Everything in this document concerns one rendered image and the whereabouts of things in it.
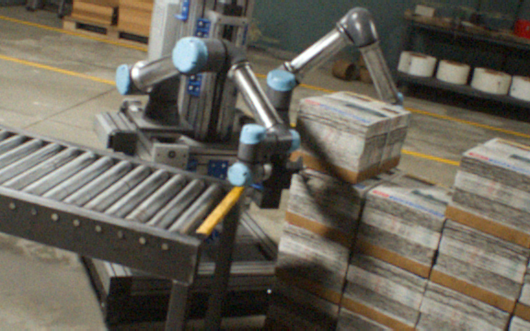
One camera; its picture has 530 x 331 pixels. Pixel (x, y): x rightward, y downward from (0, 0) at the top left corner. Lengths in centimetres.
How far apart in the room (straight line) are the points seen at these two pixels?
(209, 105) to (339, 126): 71
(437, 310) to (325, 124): 74
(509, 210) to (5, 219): 152
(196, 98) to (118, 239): 121
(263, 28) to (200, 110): 631
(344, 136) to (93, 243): 98
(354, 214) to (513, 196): 56
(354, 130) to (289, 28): 678
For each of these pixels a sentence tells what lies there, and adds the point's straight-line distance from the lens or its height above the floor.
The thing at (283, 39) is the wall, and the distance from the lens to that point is 941.
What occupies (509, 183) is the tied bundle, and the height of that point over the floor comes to 101.
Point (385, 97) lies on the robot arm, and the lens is 322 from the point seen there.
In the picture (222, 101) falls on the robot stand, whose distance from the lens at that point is 320.
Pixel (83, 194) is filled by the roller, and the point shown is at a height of 80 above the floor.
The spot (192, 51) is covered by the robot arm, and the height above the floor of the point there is 120.
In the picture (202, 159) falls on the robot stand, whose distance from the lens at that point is 311.
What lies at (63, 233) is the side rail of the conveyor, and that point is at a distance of 221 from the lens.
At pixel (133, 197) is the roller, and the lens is 233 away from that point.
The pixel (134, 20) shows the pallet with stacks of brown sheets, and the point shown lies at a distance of 878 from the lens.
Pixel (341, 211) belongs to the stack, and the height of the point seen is 73.
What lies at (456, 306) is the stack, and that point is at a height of 56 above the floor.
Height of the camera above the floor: 167
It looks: 18 degrees down
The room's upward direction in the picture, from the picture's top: 11 degrees clockwise
